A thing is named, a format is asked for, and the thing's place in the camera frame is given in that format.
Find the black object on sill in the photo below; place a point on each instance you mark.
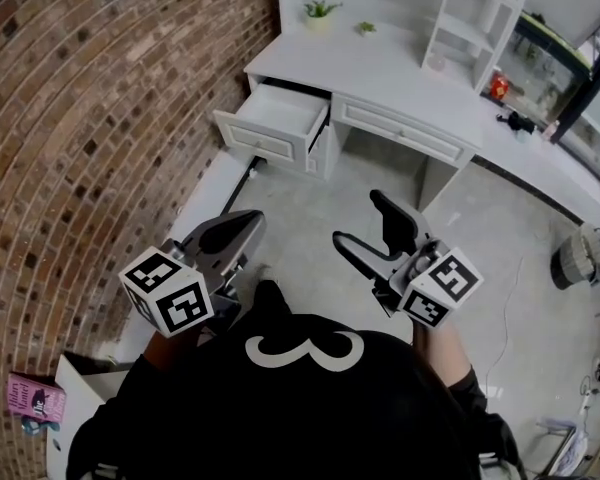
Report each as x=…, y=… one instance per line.
x=519, y=121

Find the white side cabinet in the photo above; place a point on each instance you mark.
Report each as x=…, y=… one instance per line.
x=87, y=393

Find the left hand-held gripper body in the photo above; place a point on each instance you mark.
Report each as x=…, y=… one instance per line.
x=172, y=295

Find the black window frame post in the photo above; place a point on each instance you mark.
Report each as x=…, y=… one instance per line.
x=587, y=68

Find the white lower desk drawer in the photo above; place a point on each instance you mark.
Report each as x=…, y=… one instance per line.
x=318, y=153

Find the red box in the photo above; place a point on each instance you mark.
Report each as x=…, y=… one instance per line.
x=499, y=86

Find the person's left forearm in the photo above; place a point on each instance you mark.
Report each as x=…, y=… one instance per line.
x=172, y=350

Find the white low ledge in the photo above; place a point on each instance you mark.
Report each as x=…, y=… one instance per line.
x=205, y=193

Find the pink book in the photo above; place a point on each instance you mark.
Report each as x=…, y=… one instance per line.
x=36, y=399

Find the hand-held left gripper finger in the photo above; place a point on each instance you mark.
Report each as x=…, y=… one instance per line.
x=225, y=230
x=240, y=250

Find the person's black printed shirt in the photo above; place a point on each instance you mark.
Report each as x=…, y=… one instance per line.
x=280, y=408

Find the pink bottle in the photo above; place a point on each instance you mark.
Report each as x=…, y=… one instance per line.
x=552, y=131

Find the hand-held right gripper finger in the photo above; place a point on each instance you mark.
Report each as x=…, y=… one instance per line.
x=367, y=263
x=402, y=228

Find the pale pink round item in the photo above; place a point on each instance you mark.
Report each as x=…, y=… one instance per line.
x=437, y=62

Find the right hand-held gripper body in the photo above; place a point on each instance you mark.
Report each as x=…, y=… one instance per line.
x=440, y=288

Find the white power strip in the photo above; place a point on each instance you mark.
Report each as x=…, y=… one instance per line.
x=587, y=400

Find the woven grey basket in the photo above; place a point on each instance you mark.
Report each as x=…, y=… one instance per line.
x=580, y=258

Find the white desk with hutch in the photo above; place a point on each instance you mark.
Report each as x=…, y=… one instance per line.
x=395, y=63

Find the wide white desk drawer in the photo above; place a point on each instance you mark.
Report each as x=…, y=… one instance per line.
x=405, y=130

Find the small green potted plant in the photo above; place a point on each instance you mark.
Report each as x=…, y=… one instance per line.
x=365, y=28

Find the person's right forearm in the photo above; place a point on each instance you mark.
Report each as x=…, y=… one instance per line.
x=442, y=353

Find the green plant in white pot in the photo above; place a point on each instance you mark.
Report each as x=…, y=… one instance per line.
x=319, y=15

